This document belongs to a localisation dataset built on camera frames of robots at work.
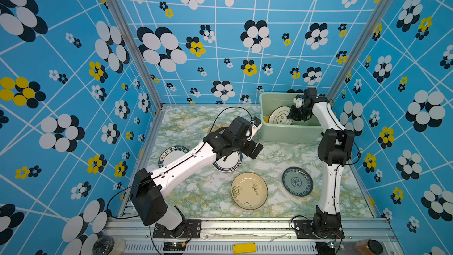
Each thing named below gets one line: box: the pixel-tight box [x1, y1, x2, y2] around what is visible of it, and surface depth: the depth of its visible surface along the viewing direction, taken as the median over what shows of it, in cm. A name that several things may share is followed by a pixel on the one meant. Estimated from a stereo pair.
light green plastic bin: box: [259, 92, 323, 144], surface depth 104 cm
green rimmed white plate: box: [211, 150, 244, 173], surface depth 93 cm
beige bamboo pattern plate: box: [230, 171, 269, 211], surface depth 85 cm
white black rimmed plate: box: [268, 105, 294, 126], surface depth 109 cm
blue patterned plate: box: [281, 166, 314, 198], surface depth 88 cm
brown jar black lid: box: [352, 238, 384, 255], surface depth 64 cm
